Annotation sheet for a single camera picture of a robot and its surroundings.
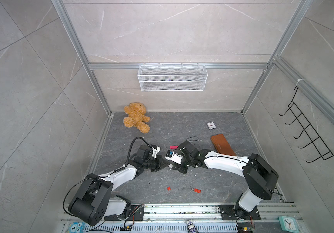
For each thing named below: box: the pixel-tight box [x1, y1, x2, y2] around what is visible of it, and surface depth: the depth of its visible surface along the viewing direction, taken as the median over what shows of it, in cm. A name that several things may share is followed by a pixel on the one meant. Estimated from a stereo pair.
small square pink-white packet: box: [206, 121, 217, 130], surface depth 112 cm
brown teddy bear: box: [122, 101, 151, 134], surface depth 108 cm
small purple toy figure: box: [186, 219, 200, 233], surface depth 69 cm
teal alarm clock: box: [278, 215, 301, 233], surface depth 70 cm
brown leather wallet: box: [210, 133, 237, 156], surface depth 100 cm
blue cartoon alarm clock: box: [68, 221, 85, 233], surface depth 69 cm
